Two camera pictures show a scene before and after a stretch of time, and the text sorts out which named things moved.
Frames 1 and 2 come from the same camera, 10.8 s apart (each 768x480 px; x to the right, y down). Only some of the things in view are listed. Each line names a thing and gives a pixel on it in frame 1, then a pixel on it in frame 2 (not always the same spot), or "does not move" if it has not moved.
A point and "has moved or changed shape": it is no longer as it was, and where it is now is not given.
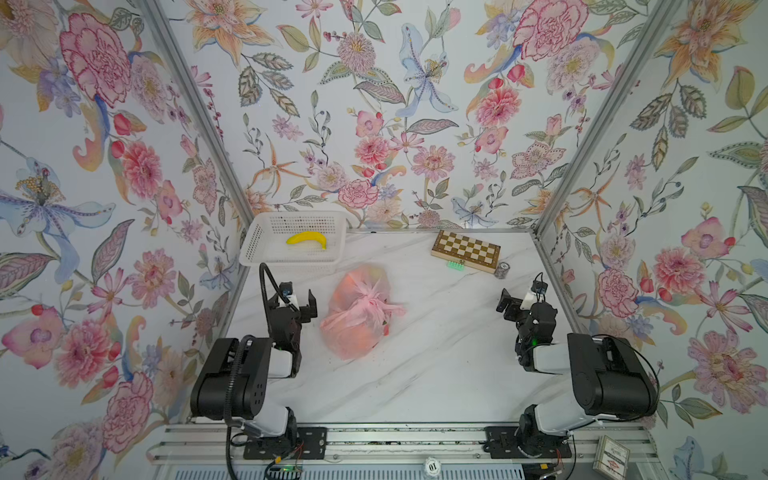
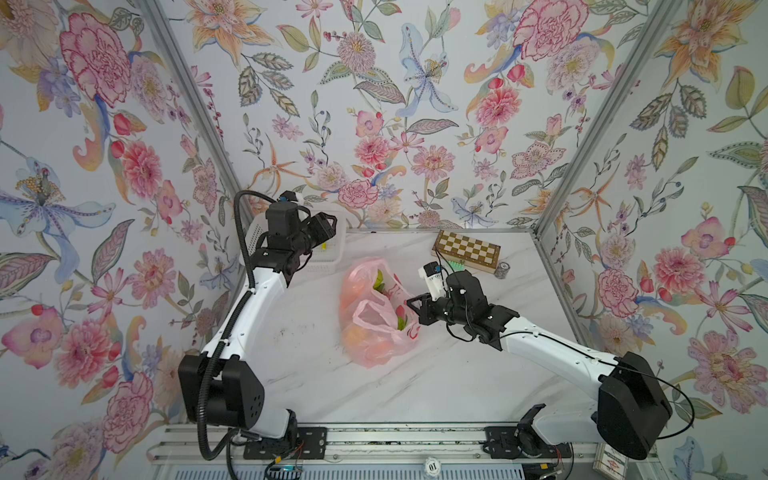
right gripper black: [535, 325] to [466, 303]
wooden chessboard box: [466, 251] does not move
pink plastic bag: [359, 312] has moved or changed shape
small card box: [611, 459] does not move
